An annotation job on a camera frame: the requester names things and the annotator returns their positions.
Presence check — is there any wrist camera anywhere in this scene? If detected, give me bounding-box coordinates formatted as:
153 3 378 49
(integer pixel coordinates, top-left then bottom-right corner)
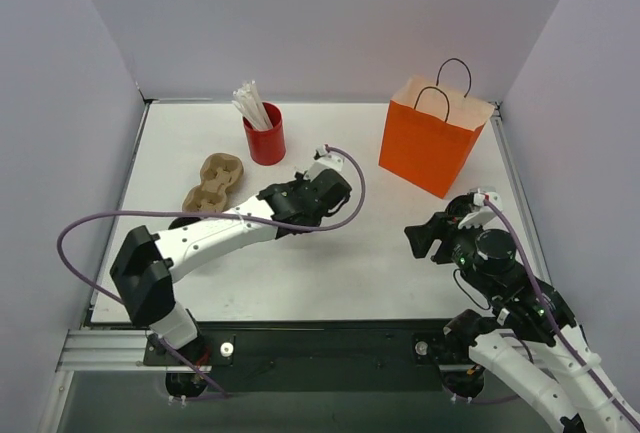
457 187 503 230
303 145 344 181

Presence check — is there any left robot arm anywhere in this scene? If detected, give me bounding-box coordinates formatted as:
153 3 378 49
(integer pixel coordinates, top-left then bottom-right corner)
110 168 352 364

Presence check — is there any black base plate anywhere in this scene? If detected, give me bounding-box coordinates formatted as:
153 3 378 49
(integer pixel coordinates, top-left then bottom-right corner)
143 319 485 399

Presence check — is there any orange paper bag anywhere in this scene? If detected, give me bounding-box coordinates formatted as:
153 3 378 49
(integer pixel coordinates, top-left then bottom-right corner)
379 57 495 199

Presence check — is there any red cylindrical holder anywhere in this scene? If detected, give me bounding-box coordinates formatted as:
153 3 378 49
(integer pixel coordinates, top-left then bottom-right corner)
243 102 286 166

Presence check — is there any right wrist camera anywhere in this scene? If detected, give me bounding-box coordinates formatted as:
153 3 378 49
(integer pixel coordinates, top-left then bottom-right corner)
457 187 503 230

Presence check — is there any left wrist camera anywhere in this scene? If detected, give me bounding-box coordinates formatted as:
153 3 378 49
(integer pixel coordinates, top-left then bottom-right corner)
303 145 344 181

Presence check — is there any brown cardboard cup carrier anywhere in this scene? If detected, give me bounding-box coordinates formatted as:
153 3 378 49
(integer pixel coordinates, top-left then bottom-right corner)
182 153 244 213

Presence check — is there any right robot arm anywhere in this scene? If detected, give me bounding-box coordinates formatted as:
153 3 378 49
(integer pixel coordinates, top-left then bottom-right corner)
404 190 639 432

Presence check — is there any aluminium frame rail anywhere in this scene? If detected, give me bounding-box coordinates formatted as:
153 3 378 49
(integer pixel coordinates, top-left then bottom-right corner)
55 328 151 373

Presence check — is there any white wrapped straws bundle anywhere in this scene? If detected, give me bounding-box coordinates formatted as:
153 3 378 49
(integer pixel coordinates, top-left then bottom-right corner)
232 81 273 131

